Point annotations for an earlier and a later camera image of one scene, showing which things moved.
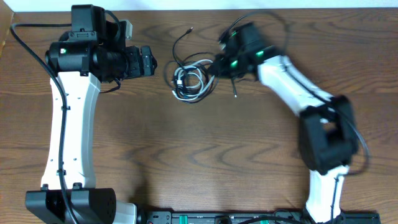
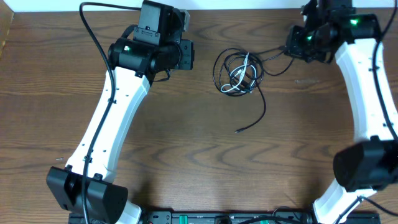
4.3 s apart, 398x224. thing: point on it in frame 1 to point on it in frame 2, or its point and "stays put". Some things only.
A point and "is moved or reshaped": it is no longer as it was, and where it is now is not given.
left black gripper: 137,62 to 186,55
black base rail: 250,217 stays put
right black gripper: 220,63 to 293,47
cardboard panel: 6,20 stays put
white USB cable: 190,81 to 242,78
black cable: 178,73 to 263,115
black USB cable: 191,79 is moved or reshaped
